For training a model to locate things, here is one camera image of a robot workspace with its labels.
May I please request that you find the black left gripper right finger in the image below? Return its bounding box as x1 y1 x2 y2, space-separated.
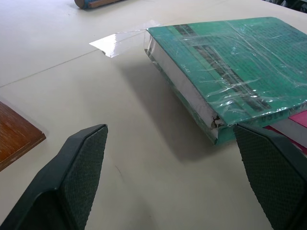
233 123 307 230

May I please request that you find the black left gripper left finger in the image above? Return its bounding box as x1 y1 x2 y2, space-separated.
0 124 109 230

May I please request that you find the pink book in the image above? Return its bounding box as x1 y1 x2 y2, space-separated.
263 112 307 153

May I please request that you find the brown wooden board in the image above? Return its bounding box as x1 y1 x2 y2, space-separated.
0 101 47 172

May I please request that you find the green taped book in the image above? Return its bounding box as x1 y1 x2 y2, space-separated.
143 16 307 146

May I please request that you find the clear adhesive tape strip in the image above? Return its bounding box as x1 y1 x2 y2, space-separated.
88 19 163 59

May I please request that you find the blue and wooden round object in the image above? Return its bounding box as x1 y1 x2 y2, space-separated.
73 0 125 10

